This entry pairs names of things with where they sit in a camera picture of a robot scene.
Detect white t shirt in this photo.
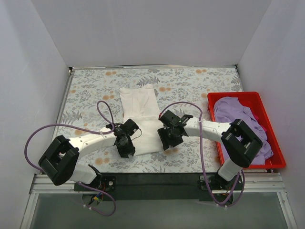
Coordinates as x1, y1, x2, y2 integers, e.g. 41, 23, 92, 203
119, 84, 163, 156

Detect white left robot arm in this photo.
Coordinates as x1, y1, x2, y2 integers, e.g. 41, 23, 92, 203
39, 119, 139, 191

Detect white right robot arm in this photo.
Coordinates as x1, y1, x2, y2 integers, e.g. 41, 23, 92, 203
157, 110, 263, 190

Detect floral patterned table mat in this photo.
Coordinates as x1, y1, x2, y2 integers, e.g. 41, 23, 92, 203
55, 67, 242, 173

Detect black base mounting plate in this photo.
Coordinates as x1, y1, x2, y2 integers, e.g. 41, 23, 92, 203
73, 172, 244, 202

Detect purple t shirt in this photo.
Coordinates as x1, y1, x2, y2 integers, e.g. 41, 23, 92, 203
213, 97, 274, 165

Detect pink garment in bin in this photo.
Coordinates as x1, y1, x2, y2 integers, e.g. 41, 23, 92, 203
253, 114, 267, 132

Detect red plastic bin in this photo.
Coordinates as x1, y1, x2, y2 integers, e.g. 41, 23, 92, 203
206, 91, 286, 170

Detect aluminium table frame rail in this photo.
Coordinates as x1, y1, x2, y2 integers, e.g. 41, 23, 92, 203
20, 174, 79, 229

